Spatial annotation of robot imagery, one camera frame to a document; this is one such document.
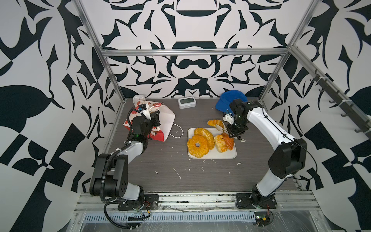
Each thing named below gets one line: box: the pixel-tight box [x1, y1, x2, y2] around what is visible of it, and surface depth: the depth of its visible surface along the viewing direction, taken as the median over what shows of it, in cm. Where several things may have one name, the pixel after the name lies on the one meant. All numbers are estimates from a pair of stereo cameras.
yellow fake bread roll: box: [187, 134, 210, 159], surface depth 91 cm
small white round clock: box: [132, 94, 146, 106], surface depth 113 cm
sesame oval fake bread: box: [194, 128, 215, 150], surface depth 93 cm
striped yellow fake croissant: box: [207, 119, 225, 129], surface depth 98 cm
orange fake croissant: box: [221, 132, 235, 151], surface depth 93 cm
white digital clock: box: [177, 96, 197, 110], surface depth 115 cm
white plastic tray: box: [187, 127, 237, 159], surface depth 92 cm
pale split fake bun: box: [213, 134, 228, 153], surface depth 92 cm
